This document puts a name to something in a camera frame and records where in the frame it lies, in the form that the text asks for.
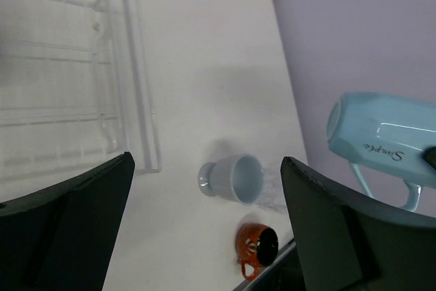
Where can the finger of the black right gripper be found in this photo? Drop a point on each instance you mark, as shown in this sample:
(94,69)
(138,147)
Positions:
(429,156)

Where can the orange and black cup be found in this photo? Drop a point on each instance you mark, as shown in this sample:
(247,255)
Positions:
(257,247)

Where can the white wire dish rack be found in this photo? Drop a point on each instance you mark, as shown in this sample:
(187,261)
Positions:
(75,91)

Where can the grey footed mug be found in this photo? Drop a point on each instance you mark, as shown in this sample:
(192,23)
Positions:
(237,178)

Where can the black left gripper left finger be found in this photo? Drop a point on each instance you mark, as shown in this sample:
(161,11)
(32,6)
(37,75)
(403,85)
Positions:
(62,237)

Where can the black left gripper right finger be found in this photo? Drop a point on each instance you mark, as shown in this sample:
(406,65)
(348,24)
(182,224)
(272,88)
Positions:
(348,241)

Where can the faceted light blue mug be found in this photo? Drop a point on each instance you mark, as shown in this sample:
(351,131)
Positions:
(386,133)

